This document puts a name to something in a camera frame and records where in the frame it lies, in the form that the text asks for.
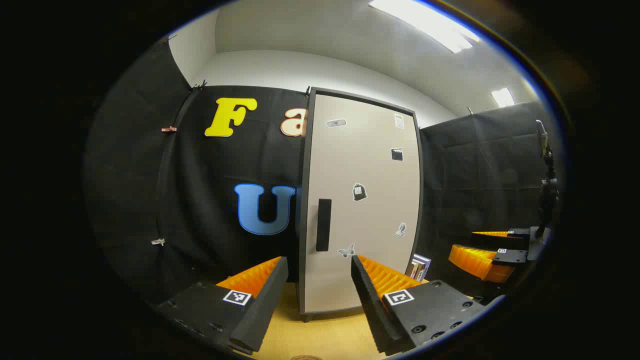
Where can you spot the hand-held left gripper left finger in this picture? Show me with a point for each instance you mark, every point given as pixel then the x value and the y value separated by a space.
pixel 265 305

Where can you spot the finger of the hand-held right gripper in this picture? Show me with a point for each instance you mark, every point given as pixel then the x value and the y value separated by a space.
pixel 517 233
pixel 475 260

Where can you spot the white cloth clip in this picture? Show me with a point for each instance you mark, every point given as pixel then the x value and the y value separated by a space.
pixel 158 242

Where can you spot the small printed box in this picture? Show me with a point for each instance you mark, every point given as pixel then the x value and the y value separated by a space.
pixel 420 267

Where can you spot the round brown coaster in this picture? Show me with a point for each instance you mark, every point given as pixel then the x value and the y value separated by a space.
pixel 306 358

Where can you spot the red cloth clip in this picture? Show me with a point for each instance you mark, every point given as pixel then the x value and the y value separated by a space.
pixel 169 129

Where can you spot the light grey cabinet door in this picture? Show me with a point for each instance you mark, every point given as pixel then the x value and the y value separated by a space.
pixel 370 220

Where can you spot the dark grey cabinet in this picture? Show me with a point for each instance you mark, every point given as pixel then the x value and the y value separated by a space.
pixel 302 250

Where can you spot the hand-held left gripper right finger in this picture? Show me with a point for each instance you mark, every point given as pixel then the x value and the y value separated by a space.
pixel 372 305

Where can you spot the small ceiling light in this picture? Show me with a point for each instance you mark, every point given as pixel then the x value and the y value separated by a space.
pixel 503 97

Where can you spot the long ceiling light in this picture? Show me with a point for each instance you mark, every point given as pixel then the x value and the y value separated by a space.
pixel 425 22

